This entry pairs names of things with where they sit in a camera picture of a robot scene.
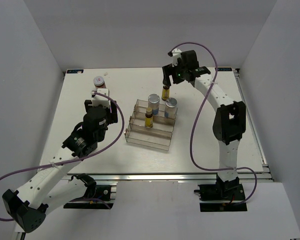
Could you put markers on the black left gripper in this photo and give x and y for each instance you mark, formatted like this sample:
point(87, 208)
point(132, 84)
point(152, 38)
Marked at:
point(112, 117)

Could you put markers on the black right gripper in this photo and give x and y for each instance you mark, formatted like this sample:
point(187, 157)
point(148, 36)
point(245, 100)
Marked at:
point(168, 70)

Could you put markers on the yellow-label oil bottle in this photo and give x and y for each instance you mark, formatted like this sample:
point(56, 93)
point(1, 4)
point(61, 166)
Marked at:
point(165, 92)
point(148, 121)

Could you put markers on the white blue jar silver lid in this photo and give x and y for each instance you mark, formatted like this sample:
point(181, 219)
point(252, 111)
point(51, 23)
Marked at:
point(154, 103)

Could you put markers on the brown jar white red lid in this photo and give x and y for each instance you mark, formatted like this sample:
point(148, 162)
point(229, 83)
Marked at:
point(99, 82)

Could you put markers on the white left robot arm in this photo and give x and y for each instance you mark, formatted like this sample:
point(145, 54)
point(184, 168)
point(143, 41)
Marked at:
point(29, 204)

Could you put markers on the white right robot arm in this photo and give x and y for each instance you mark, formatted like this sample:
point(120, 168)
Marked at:
point(229, 123)

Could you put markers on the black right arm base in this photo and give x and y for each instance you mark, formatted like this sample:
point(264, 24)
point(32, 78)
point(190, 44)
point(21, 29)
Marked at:
point(215, 199)

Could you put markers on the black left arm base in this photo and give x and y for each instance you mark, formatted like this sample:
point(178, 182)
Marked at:
point(97, 196)

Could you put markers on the blue label left corner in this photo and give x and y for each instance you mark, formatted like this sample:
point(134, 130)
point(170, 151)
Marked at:
point(74, 71)

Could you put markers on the blue label corner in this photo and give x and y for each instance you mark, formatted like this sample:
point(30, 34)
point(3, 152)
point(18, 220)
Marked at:
point(74, 71)
point(224, 69)

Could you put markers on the blue label right corner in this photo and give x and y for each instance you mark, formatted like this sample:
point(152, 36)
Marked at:
point(224, 69)

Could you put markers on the clear three-tier organizer rack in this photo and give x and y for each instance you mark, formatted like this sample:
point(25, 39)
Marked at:
point(159, 136)

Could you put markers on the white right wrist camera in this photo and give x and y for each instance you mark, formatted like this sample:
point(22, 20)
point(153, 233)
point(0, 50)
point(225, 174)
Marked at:
point(175, 54)

